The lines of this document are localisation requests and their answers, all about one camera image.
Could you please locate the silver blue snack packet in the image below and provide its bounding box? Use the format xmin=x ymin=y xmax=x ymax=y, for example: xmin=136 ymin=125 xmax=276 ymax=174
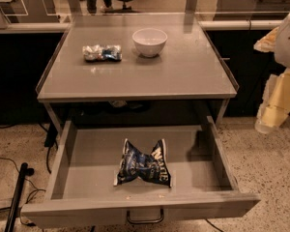
xmin=82 ymin=44 xmax=122 ymax=62

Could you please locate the white ceramic bowl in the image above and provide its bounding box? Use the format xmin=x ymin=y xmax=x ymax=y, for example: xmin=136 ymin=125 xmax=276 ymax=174
xmin=132 ymin=28 xmax=168 ymax=58

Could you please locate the white horizontal rail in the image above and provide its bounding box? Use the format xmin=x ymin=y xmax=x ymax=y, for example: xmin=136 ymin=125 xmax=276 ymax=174
xmin=0 ymin=18 xmax=284 ymax=35

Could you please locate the black pole on floor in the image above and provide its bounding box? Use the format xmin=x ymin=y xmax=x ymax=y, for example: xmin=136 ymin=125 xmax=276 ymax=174
xmin=4 ymin=162 xmax=34 ymax=232

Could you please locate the black floor cable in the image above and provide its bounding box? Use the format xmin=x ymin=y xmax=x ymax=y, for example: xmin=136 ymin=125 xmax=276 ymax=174
xmin=0 ymin=123 xmax=59 ymax=227

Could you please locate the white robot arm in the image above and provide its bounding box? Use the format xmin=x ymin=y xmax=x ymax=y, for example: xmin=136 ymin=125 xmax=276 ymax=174
xmin=253 ymin=13 xmax=290 ymax=134

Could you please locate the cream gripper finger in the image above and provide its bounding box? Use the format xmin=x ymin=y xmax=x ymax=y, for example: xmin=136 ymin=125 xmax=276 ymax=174
xmin=255 ymin=69 xmax=290 ymax=134
xmin=253 ymin=27 xmax=278 ymax=52

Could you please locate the blue chip bag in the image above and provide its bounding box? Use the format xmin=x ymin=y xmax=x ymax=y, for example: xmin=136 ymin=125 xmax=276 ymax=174
xmin=114 ymin=139 xmax=171 ymax=188

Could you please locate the grey open drawer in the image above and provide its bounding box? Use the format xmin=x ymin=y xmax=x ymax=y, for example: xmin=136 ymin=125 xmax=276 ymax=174
xmin=21 ymin=118 xmax=260 ymax=228

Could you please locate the metal drawer handle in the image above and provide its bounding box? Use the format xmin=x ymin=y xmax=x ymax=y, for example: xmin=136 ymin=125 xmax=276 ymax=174
xmin=127 ymin=209 xmax=164 ymax=225

